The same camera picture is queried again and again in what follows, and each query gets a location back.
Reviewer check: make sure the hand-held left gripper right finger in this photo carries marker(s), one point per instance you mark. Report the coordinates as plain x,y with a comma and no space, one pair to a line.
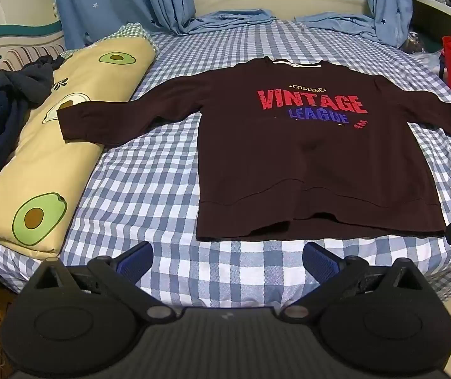
323,263

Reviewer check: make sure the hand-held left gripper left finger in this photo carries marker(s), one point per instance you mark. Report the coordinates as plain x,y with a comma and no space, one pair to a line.
134,263

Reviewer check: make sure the dark maroon printed sweatshirt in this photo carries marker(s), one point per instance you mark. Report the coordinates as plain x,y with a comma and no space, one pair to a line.
288,158

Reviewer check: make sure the blue checked bed sheet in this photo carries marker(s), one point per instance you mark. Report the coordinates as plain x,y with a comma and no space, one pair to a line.
142,173

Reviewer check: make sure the yellow avocado print quilt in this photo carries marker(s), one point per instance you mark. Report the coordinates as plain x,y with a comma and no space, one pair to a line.
103,77

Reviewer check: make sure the cream shelf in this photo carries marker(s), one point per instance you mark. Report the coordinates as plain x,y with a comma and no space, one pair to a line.
442,21

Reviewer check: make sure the blue star curtain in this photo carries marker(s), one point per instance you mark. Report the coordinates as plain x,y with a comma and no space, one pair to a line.
111,0
387,4

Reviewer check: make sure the striped patterned headboard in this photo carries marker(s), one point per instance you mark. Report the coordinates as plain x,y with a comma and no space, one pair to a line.
8,51

